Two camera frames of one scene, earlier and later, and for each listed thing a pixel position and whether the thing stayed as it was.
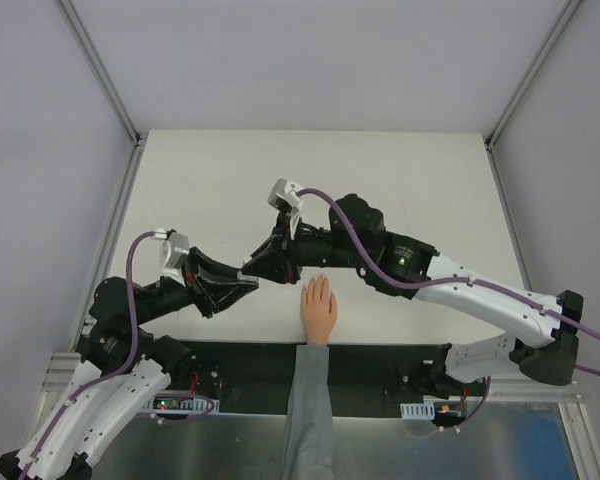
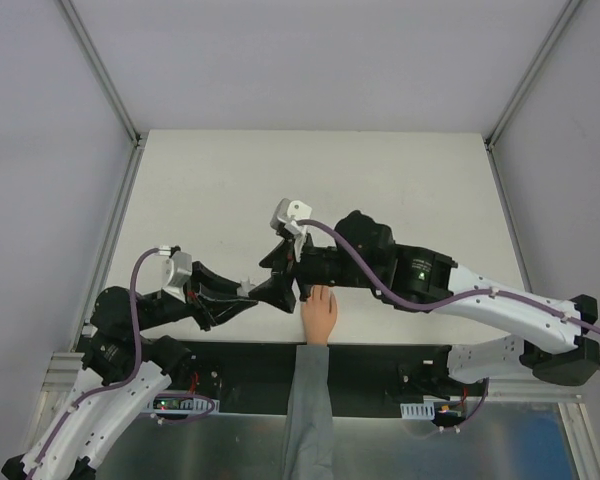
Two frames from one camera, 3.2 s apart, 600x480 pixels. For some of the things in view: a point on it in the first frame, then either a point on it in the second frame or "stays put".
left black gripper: [198, 286] → [198, 296]
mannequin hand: [319, 313] stays put
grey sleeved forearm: [309, 438] stays put
